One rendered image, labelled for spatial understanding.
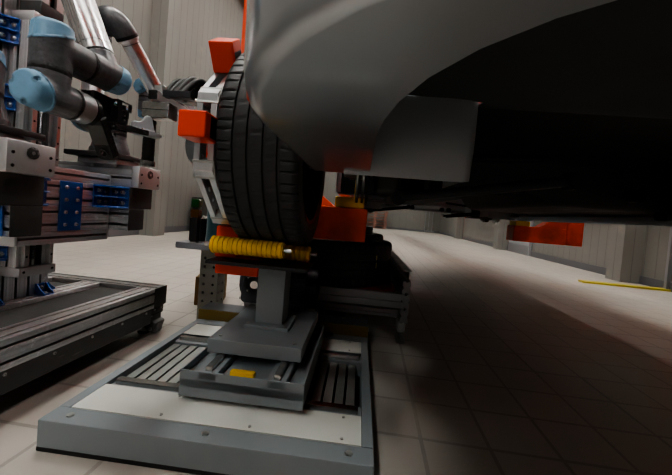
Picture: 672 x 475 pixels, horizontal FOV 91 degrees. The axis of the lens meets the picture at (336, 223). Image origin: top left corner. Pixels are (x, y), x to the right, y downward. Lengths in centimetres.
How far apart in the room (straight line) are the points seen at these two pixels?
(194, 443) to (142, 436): 13
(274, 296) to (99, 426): 56
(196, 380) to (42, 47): 88
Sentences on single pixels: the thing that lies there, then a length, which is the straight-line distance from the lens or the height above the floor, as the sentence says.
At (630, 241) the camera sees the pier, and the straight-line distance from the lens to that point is 643.
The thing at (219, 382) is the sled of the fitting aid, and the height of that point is 14.
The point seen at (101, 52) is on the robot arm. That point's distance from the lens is 109.
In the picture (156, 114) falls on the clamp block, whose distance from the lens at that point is 122.
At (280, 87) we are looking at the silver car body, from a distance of 30.
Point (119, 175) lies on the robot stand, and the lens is 165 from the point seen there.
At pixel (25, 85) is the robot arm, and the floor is 85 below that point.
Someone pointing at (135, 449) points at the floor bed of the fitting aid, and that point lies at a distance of 108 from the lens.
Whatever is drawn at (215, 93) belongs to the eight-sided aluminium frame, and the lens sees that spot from 107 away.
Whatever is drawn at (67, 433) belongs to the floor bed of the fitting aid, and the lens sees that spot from 116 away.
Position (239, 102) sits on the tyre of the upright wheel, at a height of 92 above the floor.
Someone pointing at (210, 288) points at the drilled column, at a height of 19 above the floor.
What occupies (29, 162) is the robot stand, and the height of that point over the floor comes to 72.
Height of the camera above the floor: 65
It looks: 2 degrees down
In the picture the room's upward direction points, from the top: 5 degrees clockwise
